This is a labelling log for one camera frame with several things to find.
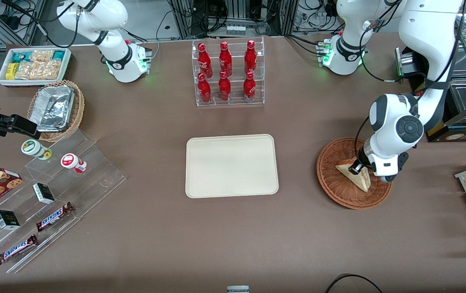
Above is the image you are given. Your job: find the red soda bottle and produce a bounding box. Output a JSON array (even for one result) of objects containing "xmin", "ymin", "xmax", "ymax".
[
  {"xmin": 219, "ymin": 41, "xmax": 233, "ymax": 77},
  {"xmin": 243, "ymin": 71, "xmax": 256, "ymax": 102},
  {"xmin": 198, "ymin": 72, "xmax": 212, "ymax": 103},
  {"xmin": 218, "ymin": 71, "xmax": 231, "ymax": 101},
  {"xmin": 244, "ymin": 39, "xmax": 257, "ymax": 74},
  {"xmin": 198, "ymin": 43, "xmax": 213, "ymax": 78}
]

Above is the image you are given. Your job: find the beige rectangular tray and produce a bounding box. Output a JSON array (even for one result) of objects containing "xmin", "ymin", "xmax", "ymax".
[{"xmin": 185, "ymin": 134, "xmax": 279, "ymax": 199}]

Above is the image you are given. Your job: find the black food warmer machine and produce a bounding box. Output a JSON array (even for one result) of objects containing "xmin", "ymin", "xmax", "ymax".
[{"xmin": 395, "ymin": 0, "xmax": 466, "ymax": 143}]

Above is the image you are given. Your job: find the clear acrylic bottle rack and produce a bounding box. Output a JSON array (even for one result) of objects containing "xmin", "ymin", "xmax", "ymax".
[{"xmin": 191, "ymin": 37, "xmax": 265, "ymax": 107}]

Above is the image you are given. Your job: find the light wicker basket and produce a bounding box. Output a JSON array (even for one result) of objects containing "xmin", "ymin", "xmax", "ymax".
[{"xmin": 27, "ymin": 80, "xmax": 85, "ymax": 142}]

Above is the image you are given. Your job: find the aluminium foil container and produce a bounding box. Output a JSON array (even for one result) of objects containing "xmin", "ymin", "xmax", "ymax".
[{"xmin": 29, "ymin": 85, "xmax": 75, "ymax": 133}]

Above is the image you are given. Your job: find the white snack box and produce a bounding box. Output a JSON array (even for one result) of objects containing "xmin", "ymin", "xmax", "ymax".
[{"xmin": 0, "ymin": 48, "xmax": 72, "ymax": 87}]

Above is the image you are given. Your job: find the black cable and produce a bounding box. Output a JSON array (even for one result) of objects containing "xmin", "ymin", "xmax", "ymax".
[{"xmin": 325, "ymin": 274, "xmax": 384, "ymax": 293}]

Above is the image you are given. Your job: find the small clear cracker bag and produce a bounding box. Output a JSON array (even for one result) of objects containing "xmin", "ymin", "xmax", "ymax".
[{"xmin": 29, "ymin": 50, "xmax": 55, "ymax": 63}]

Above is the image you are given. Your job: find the green lid yogurt cup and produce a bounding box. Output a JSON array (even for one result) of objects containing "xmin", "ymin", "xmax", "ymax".
[{"xmin": 21, "ymin": 140, "xmax": 53, "ymax": 161}]

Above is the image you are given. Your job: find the metal equipment rack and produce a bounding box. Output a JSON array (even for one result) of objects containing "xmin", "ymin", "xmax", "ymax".
[{"xmin": 168, "ymin": 0, "xmax": 299, "ymax": 39}]

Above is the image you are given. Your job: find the small black box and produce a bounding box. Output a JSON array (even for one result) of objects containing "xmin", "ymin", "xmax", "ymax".
[
  {"xmin": 33, "ymin": 183, "xmax": 56, "ymax": 205},
  {"xmin": 0, "ymin": 210, "xmax": 20, "ymax": 231}
]

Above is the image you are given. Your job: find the large clear cracker bag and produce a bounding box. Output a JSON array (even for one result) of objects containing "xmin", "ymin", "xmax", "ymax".
[{"xmin": 15, "ymin": 60, "xmax": 61, "ymax": 80}]

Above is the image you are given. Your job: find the triangular sandwich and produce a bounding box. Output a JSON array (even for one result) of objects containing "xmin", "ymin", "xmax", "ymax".
[{"xmin": 335, "ymin": 161, "xmax": 371, "ymax": 193}]

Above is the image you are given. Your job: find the red lid yogurt cup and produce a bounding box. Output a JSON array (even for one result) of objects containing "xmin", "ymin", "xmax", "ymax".
[{"xmin": 61, "ymin": 153, "xmax": 88, "ymax": 174}]

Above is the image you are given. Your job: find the round brown wicker basket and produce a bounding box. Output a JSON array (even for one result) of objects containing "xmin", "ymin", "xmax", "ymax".
[{"xmin": 317, "ymin": 137, "xmax": 393, "ymax": 210}]

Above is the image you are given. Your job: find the Snickers chocolate bar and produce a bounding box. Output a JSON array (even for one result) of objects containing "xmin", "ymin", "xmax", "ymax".
[
  {"xmin": 36, "ymin": 202, "xmax": 75, "ymax": 232},
  {"xmin": 0, "ymin": 234, "xmax": 38, "ymax": 266}
]

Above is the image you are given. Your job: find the clear acrylic stepped stand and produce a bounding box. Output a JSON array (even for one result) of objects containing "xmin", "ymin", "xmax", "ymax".
[{"xmin": 0, "ymin": 129, "xmax": 127, "ymax": 274}]

